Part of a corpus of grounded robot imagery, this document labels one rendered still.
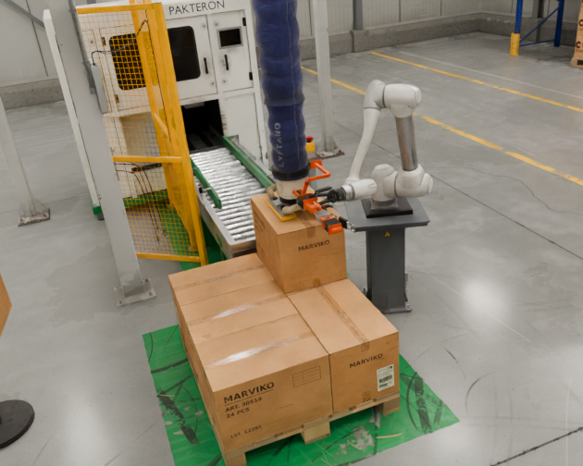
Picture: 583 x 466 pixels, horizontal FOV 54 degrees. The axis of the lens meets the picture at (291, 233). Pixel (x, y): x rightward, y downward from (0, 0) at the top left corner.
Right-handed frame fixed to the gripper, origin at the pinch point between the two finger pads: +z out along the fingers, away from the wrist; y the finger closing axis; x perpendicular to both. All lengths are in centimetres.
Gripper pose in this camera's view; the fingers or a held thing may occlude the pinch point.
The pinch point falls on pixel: (309, 202)
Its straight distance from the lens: 324.3
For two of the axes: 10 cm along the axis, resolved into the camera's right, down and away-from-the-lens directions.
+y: 1.0, 8.8, 4.6
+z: -9.3, 2.4, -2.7
